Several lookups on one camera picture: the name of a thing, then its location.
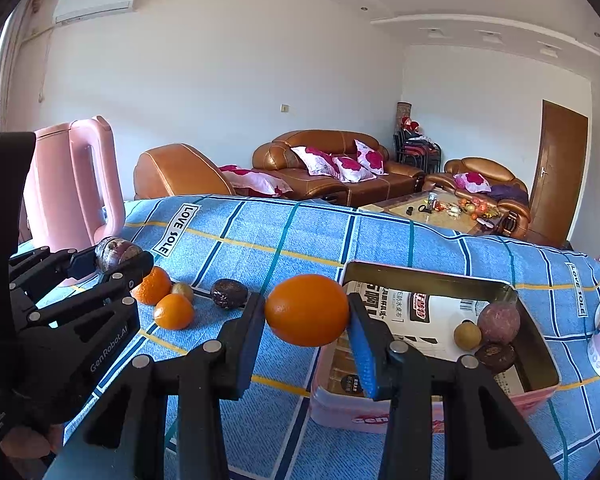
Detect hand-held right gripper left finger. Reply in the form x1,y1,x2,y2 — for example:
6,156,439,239
82,292,267,480

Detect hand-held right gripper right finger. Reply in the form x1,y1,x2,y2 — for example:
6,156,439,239
346,294,563,480

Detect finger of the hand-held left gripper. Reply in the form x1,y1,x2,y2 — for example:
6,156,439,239
9,246,103,306
27,255,156,331

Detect dark round snack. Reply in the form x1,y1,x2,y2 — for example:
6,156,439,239
95,236,145,273

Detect bumpy mandarin orange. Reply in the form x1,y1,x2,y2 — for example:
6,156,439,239
130,266,172,307

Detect dark water chestnut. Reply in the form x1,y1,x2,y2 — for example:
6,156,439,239
210,279,248,309
475,342,517,375

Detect smooth orange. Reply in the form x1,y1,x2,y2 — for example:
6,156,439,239
153,293,196,331
264,274,351,347

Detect pink tin box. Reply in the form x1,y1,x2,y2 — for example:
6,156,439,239
310,260,563,435

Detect round purple passion fruit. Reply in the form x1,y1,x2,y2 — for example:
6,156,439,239
477,301,522,346

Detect heap of assorted fruits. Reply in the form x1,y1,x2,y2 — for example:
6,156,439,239
447,197,503,221

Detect person's left hand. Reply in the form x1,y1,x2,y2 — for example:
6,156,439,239
7,422,66,461

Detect pink electric kettle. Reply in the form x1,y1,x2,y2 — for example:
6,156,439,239
19,116,126,288

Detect brown leather chair back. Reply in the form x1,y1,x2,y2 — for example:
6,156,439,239
133,143,238,201

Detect blue plaid tablecloth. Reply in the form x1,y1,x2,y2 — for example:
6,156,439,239
10,194,600,480

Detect wooden coffee table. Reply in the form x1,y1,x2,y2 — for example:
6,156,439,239
357,187,518,238

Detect white pillow with red flowers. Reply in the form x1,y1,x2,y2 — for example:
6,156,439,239
331,156,376,183
291,146,341,177
355,140,387,176
453,171,492,193

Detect brown leather three-seat sofa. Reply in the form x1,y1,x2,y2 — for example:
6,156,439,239
252,130,426,207

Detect stacked black chairs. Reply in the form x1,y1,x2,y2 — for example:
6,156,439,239
393,130,442,175

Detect purple cloth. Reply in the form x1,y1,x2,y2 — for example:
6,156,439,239
487,183,529,206

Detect brown leather armchair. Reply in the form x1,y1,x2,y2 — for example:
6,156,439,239
425,157,532,240

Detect white air conditioner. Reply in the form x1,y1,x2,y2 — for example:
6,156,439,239
53,0,140,25

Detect brown wooden door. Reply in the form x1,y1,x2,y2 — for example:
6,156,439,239
528,100,589,248

